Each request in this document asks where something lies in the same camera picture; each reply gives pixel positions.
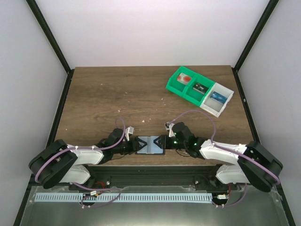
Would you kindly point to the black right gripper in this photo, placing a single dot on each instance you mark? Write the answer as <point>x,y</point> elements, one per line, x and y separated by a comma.
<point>162,142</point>

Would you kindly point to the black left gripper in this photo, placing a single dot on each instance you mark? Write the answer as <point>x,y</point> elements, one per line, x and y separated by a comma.
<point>134,145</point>

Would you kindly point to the black leather card holder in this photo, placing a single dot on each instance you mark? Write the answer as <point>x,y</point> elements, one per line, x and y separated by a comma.
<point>151,148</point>

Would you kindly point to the blue VIP credit card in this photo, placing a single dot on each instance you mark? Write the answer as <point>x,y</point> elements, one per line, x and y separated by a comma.
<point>217,97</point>

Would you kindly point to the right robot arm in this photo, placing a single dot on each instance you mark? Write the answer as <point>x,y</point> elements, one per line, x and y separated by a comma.
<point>243,163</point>

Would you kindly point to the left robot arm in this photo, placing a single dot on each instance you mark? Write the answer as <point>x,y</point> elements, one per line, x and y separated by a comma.
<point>63,163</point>

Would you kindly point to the black VIP card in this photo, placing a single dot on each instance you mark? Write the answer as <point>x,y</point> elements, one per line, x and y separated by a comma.
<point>200,88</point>

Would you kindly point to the red white card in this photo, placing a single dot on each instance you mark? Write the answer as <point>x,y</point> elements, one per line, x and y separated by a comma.
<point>183,78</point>

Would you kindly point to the blue card in bin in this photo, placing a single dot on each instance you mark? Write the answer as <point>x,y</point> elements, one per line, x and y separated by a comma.
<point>217,98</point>

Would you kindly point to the green bin middle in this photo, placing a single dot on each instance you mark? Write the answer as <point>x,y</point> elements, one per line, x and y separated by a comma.
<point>194,96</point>

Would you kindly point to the green bin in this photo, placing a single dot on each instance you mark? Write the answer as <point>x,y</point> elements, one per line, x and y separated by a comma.
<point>176,87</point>
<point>194,96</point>

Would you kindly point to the green bin far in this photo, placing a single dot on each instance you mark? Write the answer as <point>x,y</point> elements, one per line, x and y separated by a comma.
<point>176,87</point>

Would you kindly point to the white translucent bin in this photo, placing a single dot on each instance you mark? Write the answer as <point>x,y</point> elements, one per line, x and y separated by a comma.
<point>216,106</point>

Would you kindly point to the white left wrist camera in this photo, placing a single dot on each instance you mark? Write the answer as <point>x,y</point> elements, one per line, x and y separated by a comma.
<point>128,132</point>

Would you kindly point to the black aluminium front rail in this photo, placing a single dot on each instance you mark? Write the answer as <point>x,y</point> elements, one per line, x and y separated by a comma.
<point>198,177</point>

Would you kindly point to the light blue slotted cable duct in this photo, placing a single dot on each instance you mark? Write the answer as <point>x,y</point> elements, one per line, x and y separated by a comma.
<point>126,197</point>

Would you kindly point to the black left frame post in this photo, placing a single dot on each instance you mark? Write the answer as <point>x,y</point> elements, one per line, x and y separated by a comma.
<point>48,33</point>

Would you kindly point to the black frame post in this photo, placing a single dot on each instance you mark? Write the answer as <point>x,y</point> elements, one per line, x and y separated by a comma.
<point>48,33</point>
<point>256,33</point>

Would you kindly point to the black right frame post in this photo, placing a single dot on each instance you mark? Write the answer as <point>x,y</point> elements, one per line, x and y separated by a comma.
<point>256,33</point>

